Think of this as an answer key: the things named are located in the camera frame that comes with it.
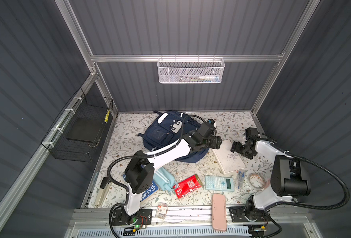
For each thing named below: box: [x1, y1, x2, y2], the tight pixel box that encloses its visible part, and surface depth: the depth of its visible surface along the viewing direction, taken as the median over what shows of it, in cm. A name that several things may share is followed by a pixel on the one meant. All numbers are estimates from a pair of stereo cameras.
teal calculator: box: [205, 175, 235, 192], surface depth 84 cm
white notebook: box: [211, 139, 246, 175], surface depth 93 cm
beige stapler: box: [94, 176, 112, 207], surface depth 80 cm
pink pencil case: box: [212, 193, 227, 232], surface depth 76 cm
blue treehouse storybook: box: [138, 179, 160, 202], surface depth 82 cm
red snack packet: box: [172, 174, 203, 199], surface depth 84 cm
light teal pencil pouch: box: [152, 166, 178, 191], surface depth 84 cm
